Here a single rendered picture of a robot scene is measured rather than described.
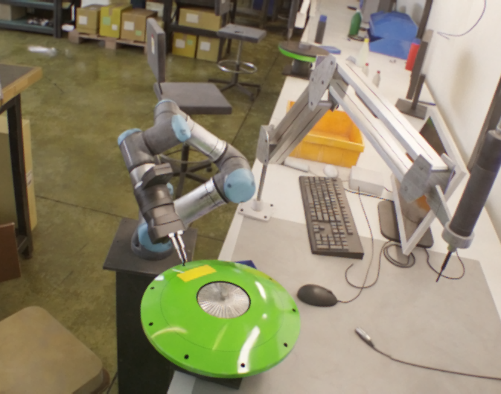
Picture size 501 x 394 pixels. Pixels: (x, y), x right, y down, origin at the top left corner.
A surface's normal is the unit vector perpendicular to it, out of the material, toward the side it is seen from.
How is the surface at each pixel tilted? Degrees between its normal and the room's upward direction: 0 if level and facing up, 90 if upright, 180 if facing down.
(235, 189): 90
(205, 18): 90
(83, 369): 0
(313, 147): 94
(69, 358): 0
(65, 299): 0
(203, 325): 11
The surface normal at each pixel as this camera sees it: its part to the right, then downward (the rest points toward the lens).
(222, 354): 0.15, -0.56
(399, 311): 0.15, -0.84
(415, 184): -0.94, 0.05
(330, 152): -0.14, 0.58
